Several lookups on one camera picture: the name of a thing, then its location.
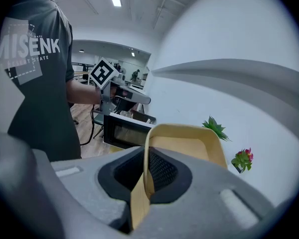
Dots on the black folding chair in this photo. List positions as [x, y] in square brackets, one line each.
[99, 123]

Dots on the green leafy potted plant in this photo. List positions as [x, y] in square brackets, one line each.
[215, 128]

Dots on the person's left hand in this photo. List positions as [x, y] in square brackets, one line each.
[118, 92]

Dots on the person's left forearm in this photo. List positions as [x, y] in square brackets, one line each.
[82, 93]

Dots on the yellow wooden table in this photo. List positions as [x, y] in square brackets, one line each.
[115, 150]

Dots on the standing fan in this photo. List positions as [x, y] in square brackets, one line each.
[123, 71]

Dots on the pink flowering potted plant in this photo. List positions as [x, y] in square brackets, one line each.
[243, 159]

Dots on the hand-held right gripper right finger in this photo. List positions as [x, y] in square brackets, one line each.
[214, 195]

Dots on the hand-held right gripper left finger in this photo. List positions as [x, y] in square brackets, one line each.
[89, 180]

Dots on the person's dark printed T-shirt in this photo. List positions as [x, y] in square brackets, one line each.
[40, 96]

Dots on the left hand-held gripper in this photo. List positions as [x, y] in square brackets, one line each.
[102, 71]

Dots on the yellow plastic tray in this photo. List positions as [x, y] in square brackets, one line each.
[179, 143]

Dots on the white microwave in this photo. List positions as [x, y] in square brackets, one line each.
[125, 133]

